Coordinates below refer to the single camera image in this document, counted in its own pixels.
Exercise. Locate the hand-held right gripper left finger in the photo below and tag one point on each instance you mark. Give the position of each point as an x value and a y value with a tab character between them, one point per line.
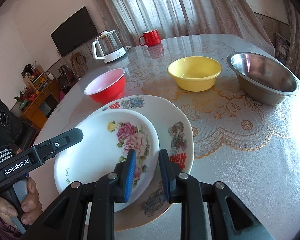
130	175

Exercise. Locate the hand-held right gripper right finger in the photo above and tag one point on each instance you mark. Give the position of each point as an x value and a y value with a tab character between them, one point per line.
165	177

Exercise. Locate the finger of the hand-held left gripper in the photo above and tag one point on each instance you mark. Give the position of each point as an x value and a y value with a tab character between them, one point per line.
65	140

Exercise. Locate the small rose print plate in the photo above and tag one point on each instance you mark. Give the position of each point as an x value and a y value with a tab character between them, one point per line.
95	150

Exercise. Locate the deep plate with red print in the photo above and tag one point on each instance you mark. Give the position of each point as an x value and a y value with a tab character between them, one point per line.
175	120

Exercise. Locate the red plastic bowl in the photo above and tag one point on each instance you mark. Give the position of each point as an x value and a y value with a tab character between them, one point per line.
107	90

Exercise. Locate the person's left hand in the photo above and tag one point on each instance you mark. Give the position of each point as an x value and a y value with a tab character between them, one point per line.
32	205

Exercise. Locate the wooden cabinet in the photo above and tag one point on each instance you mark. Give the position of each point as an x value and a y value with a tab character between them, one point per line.
40	102

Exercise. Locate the white glass electric kettle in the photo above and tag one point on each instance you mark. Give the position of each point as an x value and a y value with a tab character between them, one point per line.
110	47

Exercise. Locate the yellow plastic bowl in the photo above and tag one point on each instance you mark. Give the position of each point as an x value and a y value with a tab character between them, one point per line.
195	77

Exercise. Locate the red mug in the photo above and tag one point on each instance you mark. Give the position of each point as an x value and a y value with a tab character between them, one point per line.
151	38

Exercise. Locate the stainless steel bowl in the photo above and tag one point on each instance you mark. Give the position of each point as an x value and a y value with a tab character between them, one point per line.
262	80

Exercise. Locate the beige curtain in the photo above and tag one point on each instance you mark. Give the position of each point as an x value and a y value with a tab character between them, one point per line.
177	7
293	30

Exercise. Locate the patterned pillow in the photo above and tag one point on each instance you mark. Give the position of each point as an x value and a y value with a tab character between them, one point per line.
281	46

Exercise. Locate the black wall television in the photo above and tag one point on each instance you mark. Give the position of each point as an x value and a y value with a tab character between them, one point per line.
75	32

